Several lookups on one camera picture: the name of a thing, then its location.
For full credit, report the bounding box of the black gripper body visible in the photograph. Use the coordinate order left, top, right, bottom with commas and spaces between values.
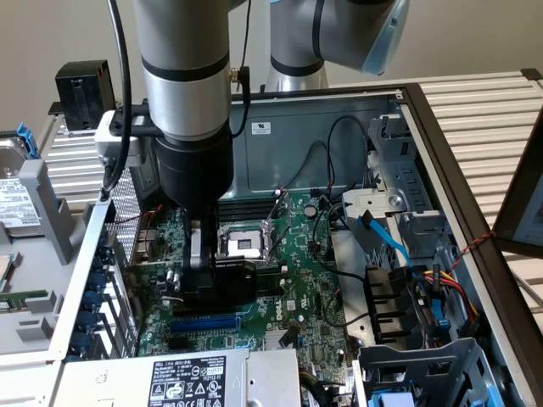
151, 126, 235, 213

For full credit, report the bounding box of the green GPU with black shroud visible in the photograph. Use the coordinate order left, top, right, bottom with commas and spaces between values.
124, 257, 259, 317

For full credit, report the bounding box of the CPU socket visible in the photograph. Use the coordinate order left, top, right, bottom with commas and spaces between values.
216, 222, 280, 266

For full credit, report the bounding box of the long black expansion slot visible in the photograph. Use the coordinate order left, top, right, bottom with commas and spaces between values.
171, 305, 238, 318

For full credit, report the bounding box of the grey metal PC case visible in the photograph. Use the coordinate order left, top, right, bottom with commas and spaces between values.
48, 82, 543, 407

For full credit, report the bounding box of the blue expansion slot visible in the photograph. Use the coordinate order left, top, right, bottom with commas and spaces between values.
169, 315, 242, 335

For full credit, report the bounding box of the metal socket cover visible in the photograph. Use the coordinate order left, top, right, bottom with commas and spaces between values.
263, 189, 294, 255

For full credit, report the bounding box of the green motherboard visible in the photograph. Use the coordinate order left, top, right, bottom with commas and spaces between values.
135, 190, 355, 374

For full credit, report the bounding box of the silver chipset heatsink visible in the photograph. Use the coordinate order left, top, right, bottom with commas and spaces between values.
263, 328, 298, 351

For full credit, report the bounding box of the black box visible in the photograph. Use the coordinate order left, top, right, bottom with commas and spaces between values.
53, 59, 118, 132

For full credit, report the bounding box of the grey parts rack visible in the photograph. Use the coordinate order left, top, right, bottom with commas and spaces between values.
0, 159, 92, 356

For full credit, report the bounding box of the grey power supply with label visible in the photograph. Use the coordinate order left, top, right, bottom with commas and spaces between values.
50, 348, 303, 407

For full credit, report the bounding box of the hard disk with blue rails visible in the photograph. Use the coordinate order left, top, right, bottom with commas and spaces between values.
0, 121, 46, 238

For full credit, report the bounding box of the green RAM stick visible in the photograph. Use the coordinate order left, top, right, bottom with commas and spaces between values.
0, 289, 48, 314

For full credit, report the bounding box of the black plastic fan shroud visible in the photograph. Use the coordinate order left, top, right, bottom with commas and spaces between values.
363, 265, 453, 351

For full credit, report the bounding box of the grey metal disk bay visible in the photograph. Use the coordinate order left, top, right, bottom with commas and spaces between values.
341, 113, 453, 272

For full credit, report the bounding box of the blue plastic latch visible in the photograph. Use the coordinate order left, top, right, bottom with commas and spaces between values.
367, 390, 416, 407

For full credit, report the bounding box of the grey metal drive cage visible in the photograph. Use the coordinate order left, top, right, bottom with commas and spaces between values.
351, 337, 517, 407

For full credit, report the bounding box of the dark framed monitor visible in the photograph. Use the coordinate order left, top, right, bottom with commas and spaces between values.
493, 108, 543, 258

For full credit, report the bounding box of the red black twisted wire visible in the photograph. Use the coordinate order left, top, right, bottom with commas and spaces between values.
448, 231, 498, 272
113, 204, 165, 226

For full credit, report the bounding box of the black cable with brass plug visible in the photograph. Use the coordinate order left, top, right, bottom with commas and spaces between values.
228, 63, 252, 139

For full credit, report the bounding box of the thick black camera cable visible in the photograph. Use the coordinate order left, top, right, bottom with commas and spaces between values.
101, 0, 131, 200

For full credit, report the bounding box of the black arched wire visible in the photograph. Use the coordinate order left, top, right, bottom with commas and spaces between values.
325, 115, 371, 190
279, 139, 332, 192

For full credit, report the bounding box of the thin black cable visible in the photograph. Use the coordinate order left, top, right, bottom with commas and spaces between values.
239, 0, 255, 103

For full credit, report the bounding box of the long black wire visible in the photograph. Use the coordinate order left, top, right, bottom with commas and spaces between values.
316, 202, 371, 284

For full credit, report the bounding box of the blue SATA wire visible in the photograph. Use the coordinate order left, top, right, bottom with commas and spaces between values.
358, 210, 415, 270

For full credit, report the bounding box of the yellow red black wire harness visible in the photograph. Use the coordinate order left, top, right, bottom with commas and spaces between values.
417, 265, 483, 336

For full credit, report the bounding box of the white cable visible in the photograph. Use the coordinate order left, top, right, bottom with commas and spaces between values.
511, 269, 543, 309

